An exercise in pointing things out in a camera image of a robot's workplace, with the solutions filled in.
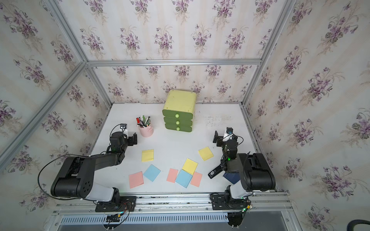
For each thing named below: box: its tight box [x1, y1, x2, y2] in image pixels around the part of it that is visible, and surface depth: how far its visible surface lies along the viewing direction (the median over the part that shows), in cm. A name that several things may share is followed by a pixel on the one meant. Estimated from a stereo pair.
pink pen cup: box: [138, 125, 154, 138], surface depth 98 cm
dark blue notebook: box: [222, 172, 241, 185], surface depth 83 cm
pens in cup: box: [135, 115, 151, 129], surface depth 97 cm
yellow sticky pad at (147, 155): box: [141, 149, 155, 163], surface depth 93 cm
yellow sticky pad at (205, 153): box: [198, 146, 214, 162], surface depth 93 cm
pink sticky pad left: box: [128, 170, 145, 189], surface depth 84 cm
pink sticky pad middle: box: [166, 167, 179, 183], surface depth 86 cm
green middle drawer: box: [163, 116, 193, 127], surface depth 95 cm
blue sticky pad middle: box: [175, 168, 193, 189], surface depth 83 cm
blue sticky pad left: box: [143, 163, 162, 182], surface depth 86 cm
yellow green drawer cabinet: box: [161, 89, 197, 133], surface depth 94 cm
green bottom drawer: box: [164, 123, 193, 133], surface depth 101 cm
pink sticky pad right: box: [190, 171, 203, 188], surface depth 84 cm
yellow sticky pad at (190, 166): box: [182, 157, 199, 175], surface depth 88 cm
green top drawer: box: [162, 109, 194, 121], surface depth 90 cm
